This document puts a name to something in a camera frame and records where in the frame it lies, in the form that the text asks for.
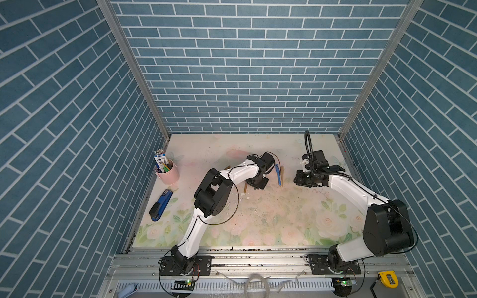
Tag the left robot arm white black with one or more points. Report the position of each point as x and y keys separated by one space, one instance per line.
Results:
x=211 y=198

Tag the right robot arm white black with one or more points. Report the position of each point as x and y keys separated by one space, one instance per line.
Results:
x=387 y=228

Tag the box in pen cup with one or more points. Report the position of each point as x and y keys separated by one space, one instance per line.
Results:
x=161 y=161

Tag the blue stapler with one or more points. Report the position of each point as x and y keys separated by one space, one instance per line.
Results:
x=158 y=208

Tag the blue pen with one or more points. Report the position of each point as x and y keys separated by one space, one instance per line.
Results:
x=278 y=172

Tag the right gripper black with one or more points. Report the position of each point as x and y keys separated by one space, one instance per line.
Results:
x=298 y=179

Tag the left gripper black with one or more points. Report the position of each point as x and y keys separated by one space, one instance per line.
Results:
x=262 y=186

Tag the pink pen holder cup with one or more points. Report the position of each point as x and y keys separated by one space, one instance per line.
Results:
x=168 y=174

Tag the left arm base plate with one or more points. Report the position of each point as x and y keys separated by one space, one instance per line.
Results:
x=177 y=265

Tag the aluminium rail frame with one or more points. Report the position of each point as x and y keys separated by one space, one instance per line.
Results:
x=255 y=273

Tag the yellow tape measure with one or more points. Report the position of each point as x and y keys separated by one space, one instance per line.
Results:
x=389 y=279

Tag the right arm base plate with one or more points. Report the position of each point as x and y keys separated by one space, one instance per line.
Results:
x=331 y=264

